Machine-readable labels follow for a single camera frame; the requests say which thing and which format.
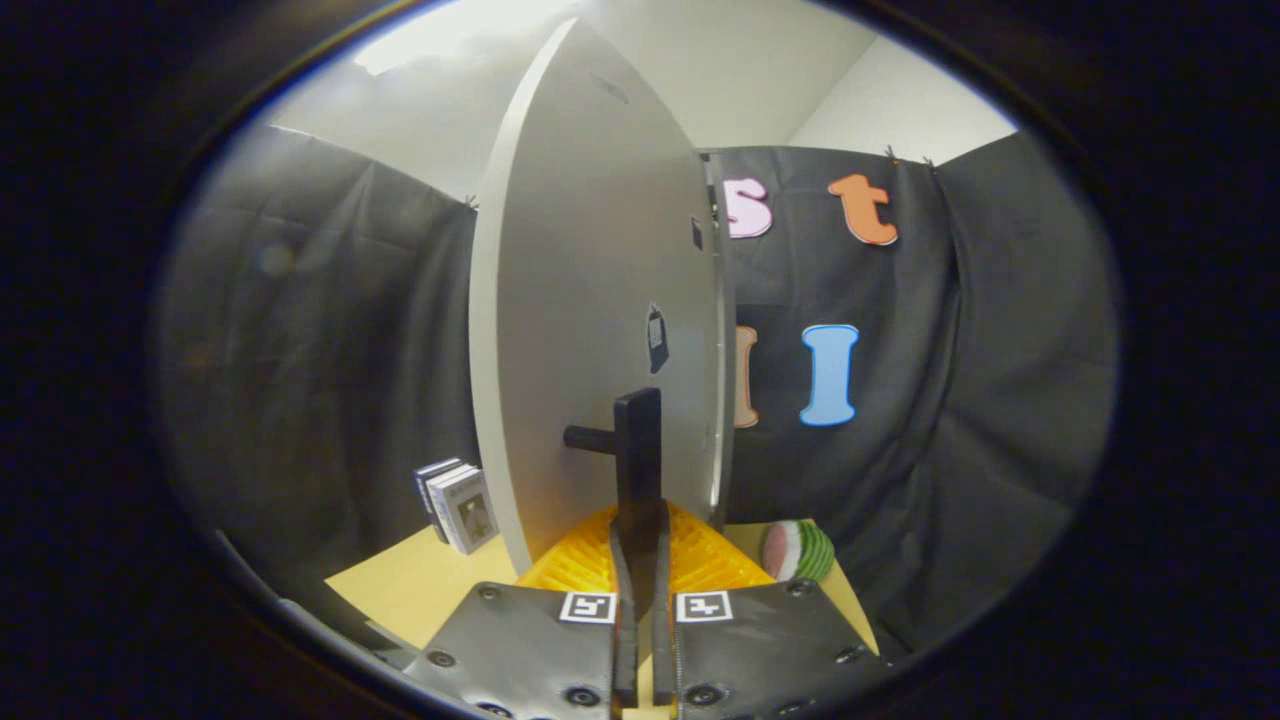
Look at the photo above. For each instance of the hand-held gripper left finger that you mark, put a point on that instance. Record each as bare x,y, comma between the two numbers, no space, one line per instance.
624,650

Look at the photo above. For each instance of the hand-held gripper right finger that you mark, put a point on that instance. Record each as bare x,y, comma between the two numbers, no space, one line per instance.
662,650

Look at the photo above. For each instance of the grey shoe cabinet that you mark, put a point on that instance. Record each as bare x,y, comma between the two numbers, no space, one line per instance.
724,350

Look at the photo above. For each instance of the white shoe cabinet door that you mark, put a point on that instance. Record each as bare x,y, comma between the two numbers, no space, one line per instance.
570,300

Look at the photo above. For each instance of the watermelon slice plush toy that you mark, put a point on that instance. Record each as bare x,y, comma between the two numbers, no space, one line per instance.
805,550

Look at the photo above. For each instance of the white cover book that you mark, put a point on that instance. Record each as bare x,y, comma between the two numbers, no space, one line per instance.
470,512

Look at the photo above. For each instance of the dark blue book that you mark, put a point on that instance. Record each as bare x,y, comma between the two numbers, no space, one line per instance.
428,485

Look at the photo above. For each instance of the black backdrop cloth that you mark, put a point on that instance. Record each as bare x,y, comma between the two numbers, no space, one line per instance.
950,400

